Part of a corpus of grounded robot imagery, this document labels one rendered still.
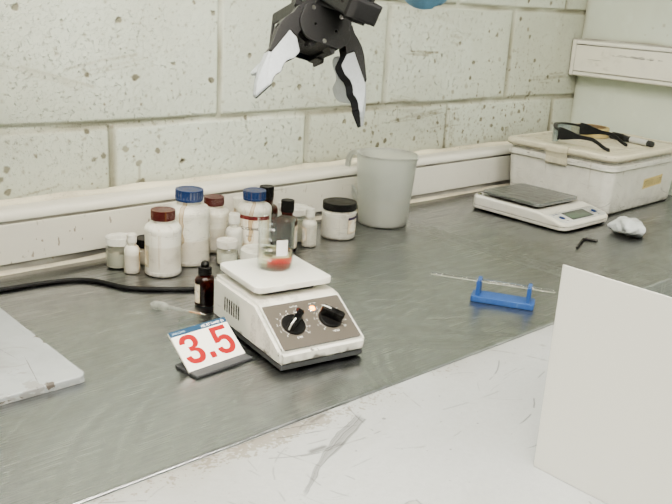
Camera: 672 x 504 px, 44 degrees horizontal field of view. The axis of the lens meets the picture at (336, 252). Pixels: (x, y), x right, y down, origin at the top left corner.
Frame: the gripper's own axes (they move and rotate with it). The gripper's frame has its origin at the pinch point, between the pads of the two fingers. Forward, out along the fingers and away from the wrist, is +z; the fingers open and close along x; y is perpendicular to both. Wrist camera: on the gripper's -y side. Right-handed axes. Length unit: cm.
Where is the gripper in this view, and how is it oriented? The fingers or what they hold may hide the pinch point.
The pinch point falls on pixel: (312, 113)
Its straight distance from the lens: 103.0
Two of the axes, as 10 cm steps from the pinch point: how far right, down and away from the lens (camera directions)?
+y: -5.4, 0.5, 8.4
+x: -8.4, -1.6, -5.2
